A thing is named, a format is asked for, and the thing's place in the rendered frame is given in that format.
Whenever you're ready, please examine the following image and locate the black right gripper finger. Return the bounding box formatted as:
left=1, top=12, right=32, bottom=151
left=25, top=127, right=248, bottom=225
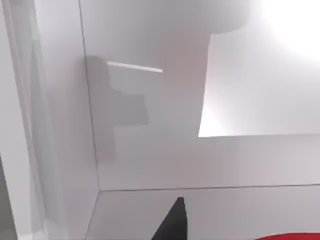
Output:
left=150, top=196, right=189, bottom=240

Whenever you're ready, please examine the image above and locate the red round object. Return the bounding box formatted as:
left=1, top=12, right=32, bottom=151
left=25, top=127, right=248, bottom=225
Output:
left=254, top=232, right=320, bottom=240

